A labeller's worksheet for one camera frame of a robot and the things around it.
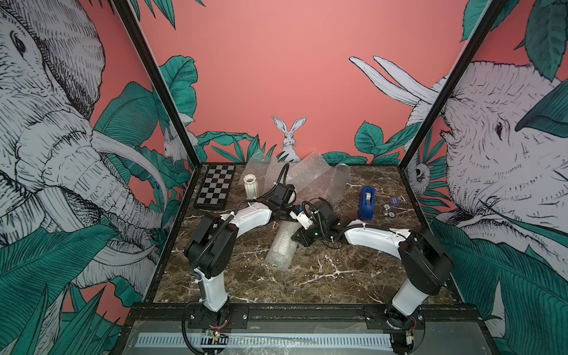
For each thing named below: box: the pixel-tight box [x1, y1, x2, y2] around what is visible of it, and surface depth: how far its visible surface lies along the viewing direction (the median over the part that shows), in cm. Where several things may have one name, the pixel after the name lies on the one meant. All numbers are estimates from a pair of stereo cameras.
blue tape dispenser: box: [357, 186, 377, 221], surface depth 100 cm
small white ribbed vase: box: [243, 173, 259, 201], surface depth 95 cm
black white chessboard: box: [193, 164, 236, 211], surface depth 109 cm
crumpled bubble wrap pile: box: [239, 150, 338, 202], surface depth 116 cm
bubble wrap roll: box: [329, 162, 351, 204], surface depth 101 cm
